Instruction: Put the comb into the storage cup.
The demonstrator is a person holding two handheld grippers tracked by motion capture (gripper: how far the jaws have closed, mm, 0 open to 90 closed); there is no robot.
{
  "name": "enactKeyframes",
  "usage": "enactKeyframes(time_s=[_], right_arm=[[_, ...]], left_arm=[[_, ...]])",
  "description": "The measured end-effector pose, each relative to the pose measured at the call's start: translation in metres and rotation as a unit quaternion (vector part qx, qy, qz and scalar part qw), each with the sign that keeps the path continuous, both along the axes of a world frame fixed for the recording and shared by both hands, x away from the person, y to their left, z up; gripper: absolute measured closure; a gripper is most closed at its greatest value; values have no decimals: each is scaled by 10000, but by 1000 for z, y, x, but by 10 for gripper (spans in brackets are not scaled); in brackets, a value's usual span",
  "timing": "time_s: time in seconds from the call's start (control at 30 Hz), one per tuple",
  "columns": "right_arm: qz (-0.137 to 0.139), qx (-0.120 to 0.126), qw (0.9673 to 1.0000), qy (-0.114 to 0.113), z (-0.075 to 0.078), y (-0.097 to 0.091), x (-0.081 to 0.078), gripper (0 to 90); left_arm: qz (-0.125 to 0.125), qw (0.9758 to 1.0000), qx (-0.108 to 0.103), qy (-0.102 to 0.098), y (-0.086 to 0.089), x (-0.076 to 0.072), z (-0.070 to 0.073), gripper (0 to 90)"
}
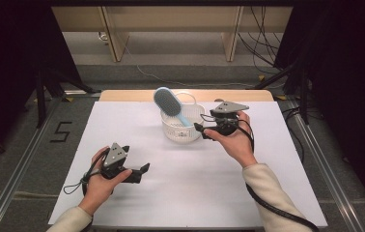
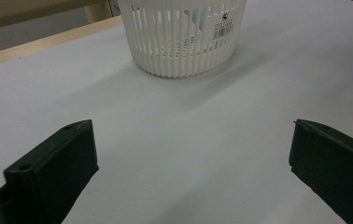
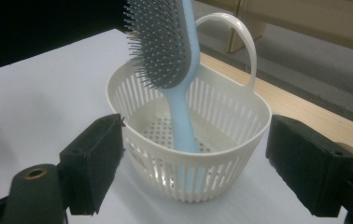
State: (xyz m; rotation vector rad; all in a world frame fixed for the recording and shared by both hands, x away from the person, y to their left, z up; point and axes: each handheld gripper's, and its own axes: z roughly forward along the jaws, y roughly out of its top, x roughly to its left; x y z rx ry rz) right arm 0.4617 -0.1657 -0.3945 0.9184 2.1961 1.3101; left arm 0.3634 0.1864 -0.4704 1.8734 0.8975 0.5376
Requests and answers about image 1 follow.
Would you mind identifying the right hand-held gripper cable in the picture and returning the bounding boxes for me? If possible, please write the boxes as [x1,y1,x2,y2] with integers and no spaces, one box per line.
[237,118,321,232]

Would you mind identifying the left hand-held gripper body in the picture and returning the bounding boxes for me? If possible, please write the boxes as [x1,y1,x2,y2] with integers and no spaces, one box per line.
[99,142,143,185]

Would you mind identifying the white table mat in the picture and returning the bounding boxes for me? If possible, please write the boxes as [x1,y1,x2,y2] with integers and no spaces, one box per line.
[47,101,329,228]

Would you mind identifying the black curtain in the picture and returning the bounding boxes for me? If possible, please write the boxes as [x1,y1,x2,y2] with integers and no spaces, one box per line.
[0,0,84,169]
[273,0,365,223]

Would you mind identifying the white slotted plastic basket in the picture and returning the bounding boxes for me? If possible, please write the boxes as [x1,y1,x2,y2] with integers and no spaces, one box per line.
[159,91,207,143]

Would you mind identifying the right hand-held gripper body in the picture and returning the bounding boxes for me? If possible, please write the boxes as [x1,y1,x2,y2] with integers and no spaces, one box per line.
[207,99,250,137]

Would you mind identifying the aluminium floor rail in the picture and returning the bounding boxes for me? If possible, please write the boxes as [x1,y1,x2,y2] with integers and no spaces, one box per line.
[0,96,67,232]
[286,100,365,232]

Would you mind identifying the bundle of black cables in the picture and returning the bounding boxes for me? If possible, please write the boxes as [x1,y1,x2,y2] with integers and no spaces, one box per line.
[237,6,289,75]

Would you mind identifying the hand-held gripper cable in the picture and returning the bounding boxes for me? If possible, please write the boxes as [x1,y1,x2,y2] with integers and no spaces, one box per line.
[237,118,321,232]
[63,148,111,196]

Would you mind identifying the white floor cable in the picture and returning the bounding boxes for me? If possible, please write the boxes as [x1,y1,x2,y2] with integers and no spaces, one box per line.
[124,44,260,90]

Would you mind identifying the left hand-held gripper cable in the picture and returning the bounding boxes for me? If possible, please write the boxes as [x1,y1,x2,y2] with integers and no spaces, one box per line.
[63,148,111,196]

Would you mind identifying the light blue hairbrush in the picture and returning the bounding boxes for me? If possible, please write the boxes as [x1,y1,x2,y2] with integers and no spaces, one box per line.
[153,86,193,128]

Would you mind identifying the person's left hand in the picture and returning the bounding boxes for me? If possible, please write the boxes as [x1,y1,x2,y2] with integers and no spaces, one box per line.
[78,146,133,218]

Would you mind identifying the person's right hand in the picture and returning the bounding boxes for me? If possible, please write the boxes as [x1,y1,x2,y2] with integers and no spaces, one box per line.
[204,110,259,169]

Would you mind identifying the black floor cable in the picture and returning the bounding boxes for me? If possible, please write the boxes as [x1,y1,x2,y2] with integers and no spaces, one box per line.
[281,107,306,164]

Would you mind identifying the light wooden table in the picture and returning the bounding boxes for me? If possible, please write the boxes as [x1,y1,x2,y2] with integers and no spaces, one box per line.
[98,89,275,103]

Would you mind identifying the beige wooden desk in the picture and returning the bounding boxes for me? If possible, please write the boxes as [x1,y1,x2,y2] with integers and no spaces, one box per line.
[50,6,294,63]

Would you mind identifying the black metal stand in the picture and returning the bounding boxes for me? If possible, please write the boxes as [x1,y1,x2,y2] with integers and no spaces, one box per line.
[253,62,310,126]
[35,68,103,130]

